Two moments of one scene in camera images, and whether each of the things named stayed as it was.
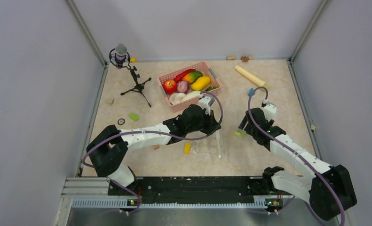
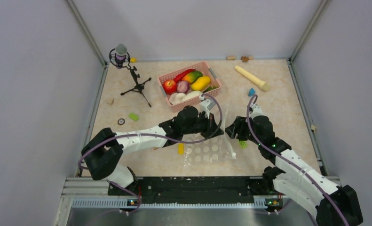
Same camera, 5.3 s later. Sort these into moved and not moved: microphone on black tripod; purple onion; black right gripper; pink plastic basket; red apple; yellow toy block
Moved: black right gripper; yellow toy block
Not moved: pink plastic basket; red apple; purple onion; microphone on black tripod
